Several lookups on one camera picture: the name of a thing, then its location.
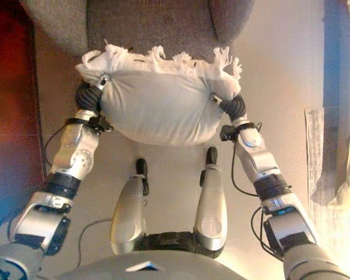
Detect brown wooden wardrobe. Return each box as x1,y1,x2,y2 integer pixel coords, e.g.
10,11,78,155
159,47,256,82
0,0,46,211

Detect grey fabric armchair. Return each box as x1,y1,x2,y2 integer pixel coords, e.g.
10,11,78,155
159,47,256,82
22,0,256,61

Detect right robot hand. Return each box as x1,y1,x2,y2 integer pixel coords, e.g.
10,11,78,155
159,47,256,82
211,92,247,120

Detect thin black floor cable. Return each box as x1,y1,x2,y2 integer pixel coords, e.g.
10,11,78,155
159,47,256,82
75,217,115,268

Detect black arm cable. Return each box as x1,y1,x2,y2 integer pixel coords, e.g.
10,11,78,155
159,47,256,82
231,139,263,200
43,122,74,173

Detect silver robot leg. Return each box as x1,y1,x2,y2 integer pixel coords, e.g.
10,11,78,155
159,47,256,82
193,146,228,259
110,158,149,254

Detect grey striped rug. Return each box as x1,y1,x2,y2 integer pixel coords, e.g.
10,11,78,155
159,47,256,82
304,107,326,205

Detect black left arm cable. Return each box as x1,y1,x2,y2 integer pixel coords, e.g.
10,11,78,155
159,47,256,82
43,122,74,173

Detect beige upholstered bed frame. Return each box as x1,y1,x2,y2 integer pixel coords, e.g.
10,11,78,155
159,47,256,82
311,0,350,205

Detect grey robot torso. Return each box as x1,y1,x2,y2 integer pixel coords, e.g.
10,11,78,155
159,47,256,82
55,232,249,280

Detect right silver robot leg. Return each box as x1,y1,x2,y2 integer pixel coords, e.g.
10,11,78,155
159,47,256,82
193,146,228,259

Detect left silver robot leg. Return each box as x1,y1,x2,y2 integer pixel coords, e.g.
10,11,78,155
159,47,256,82
110,158,149,254

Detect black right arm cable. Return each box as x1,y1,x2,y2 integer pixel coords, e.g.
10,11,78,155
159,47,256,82
231,139,263,200

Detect white fringed cushion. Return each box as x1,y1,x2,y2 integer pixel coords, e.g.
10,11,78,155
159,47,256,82
75,39,243,146

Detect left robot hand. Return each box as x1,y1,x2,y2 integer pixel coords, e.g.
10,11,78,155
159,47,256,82
75,74,111,113

